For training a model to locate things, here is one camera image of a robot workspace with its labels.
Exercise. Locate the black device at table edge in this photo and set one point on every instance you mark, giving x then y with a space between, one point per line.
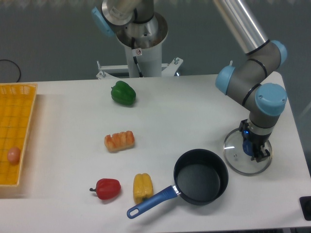
305 203

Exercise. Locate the brown egg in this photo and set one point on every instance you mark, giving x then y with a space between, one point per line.
13 155

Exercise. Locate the yellow plastic basket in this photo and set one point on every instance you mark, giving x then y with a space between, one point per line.
17 101

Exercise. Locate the green bell pepper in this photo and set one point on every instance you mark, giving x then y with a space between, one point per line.
122 93

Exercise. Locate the black saucepan with blue handle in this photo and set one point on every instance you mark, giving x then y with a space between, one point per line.
200 177

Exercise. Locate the red bell pepper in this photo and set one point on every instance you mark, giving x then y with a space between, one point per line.
107 189

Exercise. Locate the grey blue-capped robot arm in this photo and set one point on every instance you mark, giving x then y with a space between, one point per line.
245 84

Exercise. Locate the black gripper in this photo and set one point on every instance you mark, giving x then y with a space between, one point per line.
253 140

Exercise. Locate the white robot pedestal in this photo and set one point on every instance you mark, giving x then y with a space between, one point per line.
142 44

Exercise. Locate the glass lid with blue knob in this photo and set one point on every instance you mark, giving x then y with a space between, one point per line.
238 160

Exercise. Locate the yellow bell pepper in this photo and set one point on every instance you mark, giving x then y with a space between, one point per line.
142 188

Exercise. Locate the toy bread loaf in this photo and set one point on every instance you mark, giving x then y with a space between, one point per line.
119 141

